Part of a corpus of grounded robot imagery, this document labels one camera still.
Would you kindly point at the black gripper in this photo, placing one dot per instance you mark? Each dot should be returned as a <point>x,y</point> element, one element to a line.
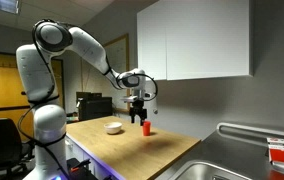
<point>137,107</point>

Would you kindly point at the orange cup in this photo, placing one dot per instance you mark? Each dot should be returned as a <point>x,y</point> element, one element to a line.
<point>146,128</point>

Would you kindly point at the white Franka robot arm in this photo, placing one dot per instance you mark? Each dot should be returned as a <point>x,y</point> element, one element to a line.
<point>45,73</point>

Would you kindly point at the white bowl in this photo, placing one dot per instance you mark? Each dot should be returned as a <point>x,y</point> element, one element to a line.
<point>112,127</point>

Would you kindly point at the black box appliance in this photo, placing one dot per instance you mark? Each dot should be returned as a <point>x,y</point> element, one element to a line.
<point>94,106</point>

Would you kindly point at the wood framed whiteboard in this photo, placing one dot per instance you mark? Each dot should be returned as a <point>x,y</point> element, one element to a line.
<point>118,66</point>

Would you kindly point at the black controller with orange button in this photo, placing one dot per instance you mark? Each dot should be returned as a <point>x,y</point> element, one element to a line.
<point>79,166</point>

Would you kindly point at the stainless steel sink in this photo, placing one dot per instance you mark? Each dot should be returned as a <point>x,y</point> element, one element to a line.
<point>208,170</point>

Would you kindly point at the yellow door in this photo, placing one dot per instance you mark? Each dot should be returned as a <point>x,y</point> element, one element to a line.
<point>5,93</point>

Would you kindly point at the black office chair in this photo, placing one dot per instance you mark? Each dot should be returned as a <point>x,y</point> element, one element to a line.
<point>0,143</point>

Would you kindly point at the ceiling light panel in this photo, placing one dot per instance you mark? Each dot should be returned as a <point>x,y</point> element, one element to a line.
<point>2,5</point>

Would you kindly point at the round wall socket knob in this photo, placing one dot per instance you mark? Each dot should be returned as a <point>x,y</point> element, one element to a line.
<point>155,111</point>

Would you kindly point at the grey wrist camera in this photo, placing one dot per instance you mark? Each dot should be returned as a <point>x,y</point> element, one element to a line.
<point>129,98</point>

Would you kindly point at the white wall cabinet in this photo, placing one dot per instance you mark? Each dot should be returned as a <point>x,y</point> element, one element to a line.
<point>195,38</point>

